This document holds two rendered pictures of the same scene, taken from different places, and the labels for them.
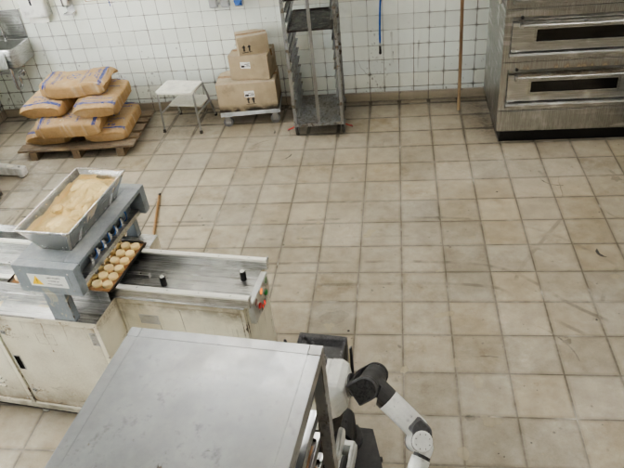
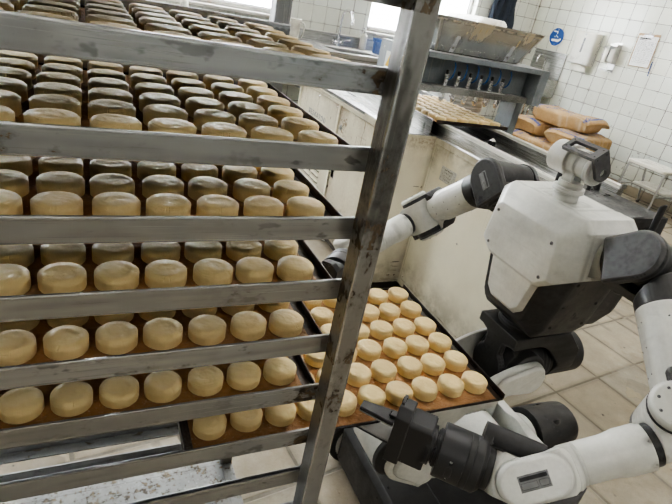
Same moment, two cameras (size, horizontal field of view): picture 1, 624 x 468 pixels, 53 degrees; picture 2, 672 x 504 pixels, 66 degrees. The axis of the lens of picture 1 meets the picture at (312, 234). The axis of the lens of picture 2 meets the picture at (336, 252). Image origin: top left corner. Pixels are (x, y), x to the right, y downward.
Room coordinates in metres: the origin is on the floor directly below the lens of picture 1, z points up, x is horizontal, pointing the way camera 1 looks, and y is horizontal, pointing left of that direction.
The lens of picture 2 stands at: (0.53, -0.37, 1.30)
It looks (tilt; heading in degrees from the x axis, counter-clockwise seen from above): 26 degrees down; 45
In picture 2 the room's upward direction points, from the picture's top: 12 degrees clockwise
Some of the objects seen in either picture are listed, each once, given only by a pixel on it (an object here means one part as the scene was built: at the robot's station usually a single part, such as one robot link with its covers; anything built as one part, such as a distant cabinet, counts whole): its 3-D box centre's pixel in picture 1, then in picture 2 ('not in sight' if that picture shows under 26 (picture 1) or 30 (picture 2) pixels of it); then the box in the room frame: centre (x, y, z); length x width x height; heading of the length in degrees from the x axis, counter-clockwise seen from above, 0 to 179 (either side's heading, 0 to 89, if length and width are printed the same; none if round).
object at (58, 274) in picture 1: (92, 248); (456, 92); (2.62, 1.13, 1.01); 0.72 x 0.33 x 0.34; 163
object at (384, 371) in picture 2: not in sight; (383, 370); (1.19, 0.10, 0.69); 0.05 x 0.05 x 0.02
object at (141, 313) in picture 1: (204, 334); (485, 249); (2.47, 0.65, 0.45); 0.70 x 0.34 x 0.90; 73
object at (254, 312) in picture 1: (258, 296); not in sight; (2.36, 0.30, 0.77); 0.24 x 0.04 x 0.14; 163
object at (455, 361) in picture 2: not in sight; (454, 361); (1.36, 0.05, 0.69); 0.05 x 0.05 x 0.02
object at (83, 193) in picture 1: (75, 205); not in sight; (2.62, 1.13, 1.28); 0.54 x 0.27 x 0.06; 163
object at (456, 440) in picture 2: not in sight; (428, 442); (1.13, -0.07, 0.69); 0.12 x 0.10 x 0.13; 118
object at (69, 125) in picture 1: (73, 121); (539, 144); (5.81, 2.21, 0.32); 0.72 x 0.42 x 0.17; 84
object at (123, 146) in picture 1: (90, 134); not in sight; (6.02, 2.17, 0.06); 1.20 x 0.80 x 0.11; 82
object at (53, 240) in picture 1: (76, 210); (471, 38); (2.62, 1.13, 1.25); 0.56 x 0.29 x 0.14; 163
